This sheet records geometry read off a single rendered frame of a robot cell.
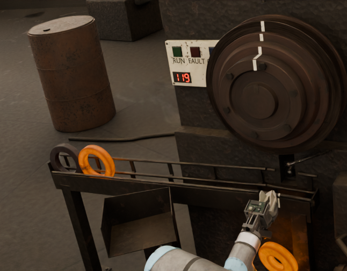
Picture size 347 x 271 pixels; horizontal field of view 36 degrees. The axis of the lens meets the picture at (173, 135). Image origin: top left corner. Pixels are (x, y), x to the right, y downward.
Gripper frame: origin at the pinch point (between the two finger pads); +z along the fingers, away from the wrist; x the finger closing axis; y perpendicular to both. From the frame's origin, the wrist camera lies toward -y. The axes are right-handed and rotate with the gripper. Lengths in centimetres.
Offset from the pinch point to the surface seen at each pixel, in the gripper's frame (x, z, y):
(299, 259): -6.4, -4.8, -30.1
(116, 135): 206, 123, -118
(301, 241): -7.5, -2.2, -22.0
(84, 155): 94, 7, -3
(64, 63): 243, 141, -58
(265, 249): 5.0, -7.5, -23.8
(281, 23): -6, 24, 55
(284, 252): -2.7, -7.8, -23.0
